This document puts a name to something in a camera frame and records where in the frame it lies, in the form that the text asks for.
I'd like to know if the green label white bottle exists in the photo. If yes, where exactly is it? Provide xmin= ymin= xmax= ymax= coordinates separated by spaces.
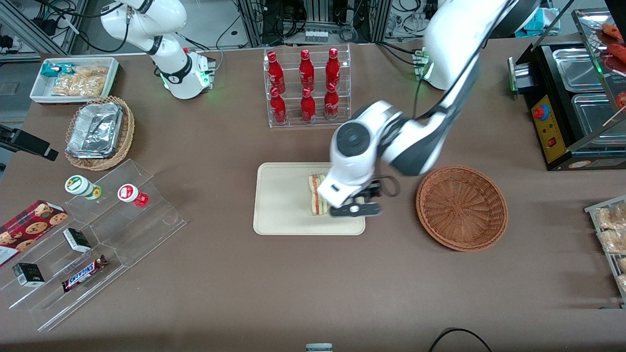
xmin=65 ymin=175 xmax=102 ymax=201

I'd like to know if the grey wire bread rack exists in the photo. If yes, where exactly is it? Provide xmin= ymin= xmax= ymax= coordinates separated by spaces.
xmin=584 ymin=196 xmax=626 ymax=308

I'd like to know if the small black box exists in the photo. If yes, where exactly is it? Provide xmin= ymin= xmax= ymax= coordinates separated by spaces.
xmin=12 ymin=263 xmax=45 ymax=287
xmin=63 ymin=228 xmax=92 ymax=253

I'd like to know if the triangular sandwich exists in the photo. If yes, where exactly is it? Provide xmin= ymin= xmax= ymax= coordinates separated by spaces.
xmin=308 ymin=172 xmax=330 ymax=217

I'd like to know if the red cola bottle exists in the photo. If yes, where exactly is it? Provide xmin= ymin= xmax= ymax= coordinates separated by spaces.
xmin=300 ymin=87 xmax=316 ymax=123
xmin=326 ymin=48 xmax=341 ymax=90
xmin=270 ymin=87 xmax=288 ymax=124
xmin=267 ymin=51 xmax=286 ymax=94
xmin=299 ymin=49 xmax=315 ymax=91
xmin=324 ymin=82 xmax=340 ymax=121

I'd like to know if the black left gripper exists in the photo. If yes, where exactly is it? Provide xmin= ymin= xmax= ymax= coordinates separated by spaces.
xmin=343 ymin=179 xmax=383 ymax=206

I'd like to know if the clear acrylic stepped shelf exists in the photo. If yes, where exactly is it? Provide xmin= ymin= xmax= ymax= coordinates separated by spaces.
xmin=0 ymin=159 xmax=187 ymax=332

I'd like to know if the red plaid cookie box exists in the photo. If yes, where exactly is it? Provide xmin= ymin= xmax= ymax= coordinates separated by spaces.
xmin=0 ymin=199 xmax=69 ymax=268

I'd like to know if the aluminium frame rack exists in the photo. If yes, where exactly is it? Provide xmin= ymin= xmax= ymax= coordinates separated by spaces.
xmin=235 ymin=0 xmax=392 ymax=45

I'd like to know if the clear bag of crackers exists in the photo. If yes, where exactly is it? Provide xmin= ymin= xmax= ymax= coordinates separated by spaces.
xmin=51 ymin=66 xmax=109 ymax=97

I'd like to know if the Snickers chocolate bar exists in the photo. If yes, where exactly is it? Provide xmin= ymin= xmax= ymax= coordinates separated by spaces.
xmin=61 ymin=255 xmax=109 ymax=293

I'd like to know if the clear acrylic bottle rack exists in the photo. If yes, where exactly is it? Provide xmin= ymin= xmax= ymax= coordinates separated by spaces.
xmin=263 ymin=43 xmax=352 ymax=129

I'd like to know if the teal snack packet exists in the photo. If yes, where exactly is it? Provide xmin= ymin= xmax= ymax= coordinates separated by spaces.
xmin=40 ymin=62 xmax=74 ymax=78

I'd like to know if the black food warmer machine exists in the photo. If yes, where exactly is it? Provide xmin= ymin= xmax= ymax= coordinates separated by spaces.
xmin=508 ymin=7 xmax=626 ymax=172

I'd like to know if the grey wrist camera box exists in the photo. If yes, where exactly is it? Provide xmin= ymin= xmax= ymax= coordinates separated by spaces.
xmin=330 ymin=202 xmax=382 ymax=218

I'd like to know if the round brown wicker basket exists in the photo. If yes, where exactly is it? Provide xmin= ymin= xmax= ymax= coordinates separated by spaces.
xmin=416 ymin=166 xmax=508 ymax=252

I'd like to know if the black floor cable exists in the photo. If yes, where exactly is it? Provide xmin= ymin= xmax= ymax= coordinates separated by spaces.
xmin=429 ymin=328 xmax=492 ymax=352

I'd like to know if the oval light wicker basket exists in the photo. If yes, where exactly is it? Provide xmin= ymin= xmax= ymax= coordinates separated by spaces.
xmin=65 ymin=96 xmax=135 ymax=172

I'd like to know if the steel warmer pan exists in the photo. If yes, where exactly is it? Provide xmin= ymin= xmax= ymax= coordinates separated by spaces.
xmin=571 ymin=93 xmax=626 ymax=136
xmin=552 ymin=47 xmax=606 ymax=93

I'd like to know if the red sausage on skewer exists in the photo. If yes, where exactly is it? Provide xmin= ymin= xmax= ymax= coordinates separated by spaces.
xmin=603 ymin=92 xmax=626 ymax=128

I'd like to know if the silver foil tray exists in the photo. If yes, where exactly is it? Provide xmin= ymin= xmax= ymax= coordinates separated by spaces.
xmin=66 ymin=102 xmax=124 ymax=159

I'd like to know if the bagged bread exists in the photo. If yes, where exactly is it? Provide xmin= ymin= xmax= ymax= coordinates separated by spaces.
xmin=598 ymin=229 xmax=626 ymax=255
xmin=594 ymin=204 xmax=626 ymax=230

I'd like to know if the teal cloth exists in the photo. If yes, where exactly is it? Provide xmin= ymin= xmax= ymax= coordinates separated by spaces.
xmin=524 ymin=8 xmax=559 ymax=38

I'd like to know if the white rectangular snack bin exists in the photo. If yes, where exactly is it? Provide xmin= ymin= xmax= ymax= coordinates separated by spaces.
xmin=29 ymin=57 xmax=120 ymax=105

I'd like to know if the beige plastic tray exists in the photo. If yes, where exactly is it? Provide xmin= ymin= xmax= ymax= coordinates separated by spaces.
xmin=253 ymin=162 xmax=366 ymax=236

